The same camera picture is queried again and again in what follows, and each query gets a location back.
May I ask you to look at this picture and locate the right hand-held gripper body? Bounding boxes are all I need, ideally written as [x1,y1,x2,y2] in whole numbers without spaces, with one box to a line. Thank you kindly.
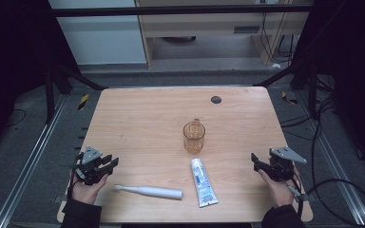
[267,145,308,183]

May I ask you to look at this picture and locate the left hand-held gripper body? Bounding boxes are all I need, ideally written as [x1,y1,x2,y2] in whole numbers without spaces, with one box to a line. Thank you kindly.
[75,145,108,186]

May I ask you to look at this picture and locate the white electric toothbrush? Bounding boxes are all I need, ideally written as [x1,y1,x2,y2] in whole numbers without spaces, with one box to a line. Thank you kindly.
[113,184,183,201]

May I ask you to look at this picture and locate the white blue toothpaste tube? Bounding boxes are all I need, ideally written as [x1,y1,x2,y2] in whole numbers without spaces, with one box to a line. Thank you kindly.
[189,158,220,208]

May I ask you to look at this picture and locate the person's right hand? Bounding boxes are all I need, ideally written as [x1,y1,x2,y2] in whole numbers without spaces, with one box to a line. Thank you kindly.
[258,167,300,209]

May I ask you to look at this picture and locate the person's left hand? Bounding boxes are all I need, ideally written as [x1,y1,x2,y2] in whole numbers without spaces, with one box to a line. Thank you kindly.
[70,173,109,205]

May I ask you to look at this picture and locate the yellow black tape strip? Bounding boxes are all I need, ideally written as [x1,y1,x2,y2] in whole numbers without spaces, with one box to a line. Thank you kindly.
[280,90,298,105]
[77,92,90,111]

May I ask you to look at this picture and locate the black metal stand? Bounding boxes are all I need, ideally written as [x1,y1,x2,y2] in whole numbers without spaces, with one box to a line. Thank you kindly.
[253,55,319,117]
[43,61,108,125]

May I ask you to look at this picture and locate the dark curtain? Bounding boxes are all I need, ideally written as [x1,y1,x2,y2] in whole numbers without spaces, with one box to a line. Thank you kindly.
[0,0,80,156]
[293,0,365,175]

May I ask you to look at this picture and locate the white cabinet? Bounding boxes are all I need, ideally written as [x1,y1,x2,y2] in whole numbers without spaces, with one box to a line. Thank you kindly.
[48,0,147,67]

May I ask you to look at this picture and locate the light wooden desk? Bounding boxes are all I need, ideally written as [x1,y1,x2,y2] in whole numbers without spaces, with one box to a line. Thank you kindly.
[134,0,315,69]

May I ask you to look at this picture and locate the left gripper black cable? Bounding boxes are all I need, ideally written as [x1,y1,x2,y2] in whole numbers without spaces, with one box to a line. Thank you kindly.
[66,153,85,201]

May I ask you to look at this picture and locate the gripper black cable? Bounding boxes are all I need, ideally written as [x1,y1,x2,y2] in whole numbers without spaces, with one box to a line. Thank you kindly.
[66,153,85,201]
[285,177,305,219]

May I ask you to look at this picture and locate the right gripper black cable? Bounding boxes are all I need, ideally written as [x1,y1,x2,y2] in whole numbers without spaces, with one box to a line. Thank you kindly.
[285,177,305,219]

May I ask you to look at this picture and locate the bundle of black floor cables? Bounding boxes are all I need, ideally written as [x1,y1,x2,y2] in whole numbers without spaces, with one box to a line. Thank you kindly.
[279,96,336,142]

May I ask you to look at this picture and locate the aluminium floor rail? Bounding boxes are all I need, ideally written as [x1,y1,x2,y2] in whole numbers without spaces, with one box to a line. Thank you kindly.
[0,94,68,228]
[297,90,365,228]

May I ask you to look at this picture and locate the thin black floor cable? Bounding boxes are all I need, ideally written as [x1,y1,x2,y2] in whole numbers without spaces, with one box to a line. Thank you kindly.
[3,107,28,129]

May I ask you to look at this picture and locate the black cables under desk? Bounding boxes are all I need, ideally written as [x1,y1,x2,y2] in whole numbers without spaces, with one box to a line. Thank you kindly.
[259,11,297,65]

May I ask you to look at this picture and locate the black horizontal frame bar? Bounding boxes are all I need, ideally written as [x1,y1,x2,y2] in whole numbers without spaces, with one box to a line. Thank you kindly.
[48,4,316,18]

